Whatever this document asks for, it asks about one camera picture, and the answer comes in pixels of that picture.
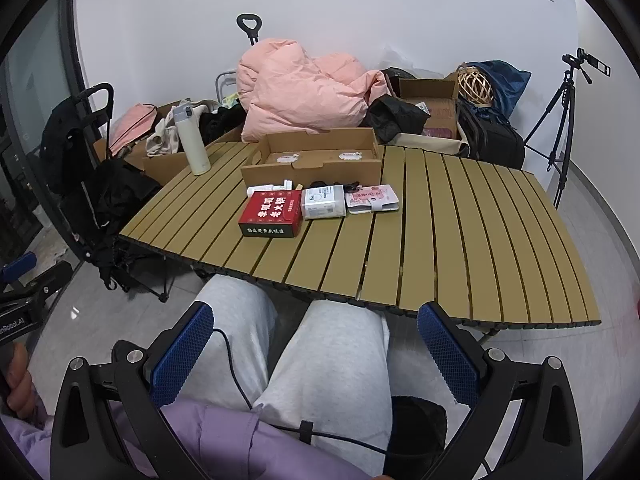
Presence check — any pink patterned pouch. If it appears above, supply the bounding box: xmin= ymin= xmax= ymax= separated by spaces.
xmin=345 ymin=185 xmax=401 ymax=215

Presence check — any red box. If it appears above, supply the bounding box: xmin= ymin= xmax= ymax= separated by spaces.
xmin=238 ymin=190 xmax=304 ymax=238

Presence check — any black trolley handle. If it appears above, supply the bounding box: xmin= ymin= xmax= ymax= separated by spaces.
xmin=236 ymin=13 xmax=262 ymax=48

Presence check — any dark fabric object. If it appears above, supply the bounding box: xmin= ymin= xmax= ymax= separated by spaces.
xmin=389 ymin=396 xmax=447 ymax=467

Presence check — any black plastic bag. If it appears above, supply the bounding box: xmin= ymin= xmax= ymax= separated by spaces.
xmin=362 ymin=95 xmax=432 ymax=143

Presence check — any blue bag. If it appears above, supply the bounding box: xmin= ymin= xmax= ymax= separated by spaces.
xmin=475 ymin=60 xmax=532 ymax=111

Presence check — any person's left hand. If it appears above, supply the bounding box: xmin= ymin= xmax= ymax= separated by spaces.
xmin=0 ymin=342 xmax=37 ymax=416

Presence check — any clear plastic bag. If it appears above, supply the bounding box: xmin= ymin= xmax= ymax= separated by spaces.
xmin=377 ymin=45 xmax=441 ymax=81

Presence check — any pink duvet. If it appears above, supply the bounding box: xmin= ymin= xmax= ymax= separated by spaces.
xmin=237 ymin=37 xmax=393 ymax=143

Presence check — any large cardboard box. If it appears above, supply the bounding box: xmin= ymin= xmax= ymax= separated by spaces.
xmin=92 ymin=105 xmax=246 ymax=188

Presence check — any open cardboard box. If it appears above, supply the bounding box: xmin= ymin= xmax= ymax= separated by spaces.
xmin=397 ymin=77 xmax=461 ymax=140

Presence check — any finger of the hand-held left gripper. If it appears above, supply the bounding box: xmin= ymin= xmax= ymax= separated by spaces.
xmin=0 ymin=252 xmax=38 ymax=281
xmin=0 ymin=260 xmax=76 ymax=311

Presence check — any woven rattan basket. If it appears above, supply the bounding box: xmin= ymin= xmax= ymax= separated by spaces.
xmin=459 ymin=64 xmax=496 ymax=109

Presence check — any person's right leg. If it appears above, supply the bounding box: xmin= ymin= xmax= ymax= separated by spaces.
xmin=252 ymin=300 xmax=393 ymax=461

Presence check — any glass door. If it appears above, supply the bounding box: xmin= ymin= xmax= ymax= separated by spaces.
xmin=0 ymin=0 xmax=101 ymax=281

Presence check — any grey metal frame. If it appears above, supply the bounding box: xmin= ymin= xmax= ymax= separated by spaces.
xmin=216 ymin=71 xmax=241 ymax=106

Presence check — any pink cloth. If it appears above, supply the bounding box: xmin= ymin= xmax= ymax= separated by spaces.
xmin=107 ymin=102 xmax=158 ymax=158

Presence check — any black suitcase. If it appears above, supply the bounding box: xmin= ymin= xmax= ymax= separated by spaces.
xmin=457 ymin=97 xmax=526 ymax=170

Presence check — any person's left forearm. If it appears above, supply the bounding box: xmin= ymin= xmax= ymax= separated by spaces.
xmin=0 ymin=410 xmax=55 ymax=480

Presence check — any black clothing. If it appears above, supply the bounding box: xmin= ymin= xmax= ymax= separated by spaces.
xmin=200 ymin=105 xmax=248 ymax=143

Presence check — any white thermos bottle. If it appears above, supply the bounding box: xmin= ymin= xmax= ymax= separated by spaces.
xmin=172 ymin=101 xmax=212 ymax=176

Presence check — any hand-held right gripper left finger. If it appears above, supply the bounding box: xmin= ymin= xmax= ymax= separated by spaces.
xmin=49 ymin=301 xmax=216 ymax=480

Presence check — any person's left leg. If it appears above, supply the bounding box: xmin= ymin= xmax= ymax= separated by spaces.
xmin=165 ymin=275 xmax=278 ymax=411

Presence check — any beige cloth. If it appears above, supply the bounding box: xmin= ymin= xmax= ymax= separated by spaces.
xmin=146 ymin=100 xmax=216 ymax=157

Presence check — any black tripod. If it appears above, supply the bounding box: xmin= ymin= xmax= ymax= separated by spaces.
xmin=522 ymin=67 xmax=576 ymax=208

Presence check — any cardboard tray box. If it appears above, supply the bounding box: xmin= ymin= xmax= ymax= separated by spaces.
xmin=240 ymin=127 xmax=385 ymax=192

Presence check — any purple jacket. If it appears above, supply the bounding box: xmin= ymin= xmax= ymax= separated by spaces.
xmin=112 ymin=400 xmax=373 ymax=480

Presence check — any beige canvas bag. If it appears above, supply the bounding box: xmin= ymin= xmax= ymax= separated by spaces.
xmin=390 ymin=132 xmax=471 ymax=158

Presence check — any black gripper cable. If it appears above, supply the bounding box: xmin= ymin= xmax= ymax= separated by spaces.
xmin=212 ymin=329 xmax=493 ymax=480

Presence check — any black charger cable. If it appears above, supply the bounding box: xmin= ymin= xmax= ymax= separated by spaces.
xmin=310 ymin=180 xmax=362 ymax=192

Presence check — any white spray bottle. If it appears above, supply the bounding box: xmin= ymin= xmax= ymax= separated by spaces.
xmin=246 ymin=180 xmax=303 ymax=198

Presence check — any white box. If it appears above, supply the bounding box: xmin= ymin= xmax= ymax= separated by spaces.
xmin=301 ymin=184 xmax=347 ymax=220

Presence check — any person's leg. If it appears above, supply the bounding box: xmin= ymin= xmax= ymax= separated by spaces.
xmin=165 ymin=275 xmax=278 ymax=411
xmin=252 ymin=300 xmax=393 ymax=461

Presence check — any black camera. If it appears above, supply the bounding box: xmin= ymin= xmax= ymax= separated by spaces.
xmin=561 ymin=47 xmax=612 ymax=85

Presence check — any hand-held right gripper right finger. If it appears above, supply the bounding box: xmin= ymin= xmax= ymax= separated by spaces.
xmin=416 ymin=301 xmax=583 ymax=480

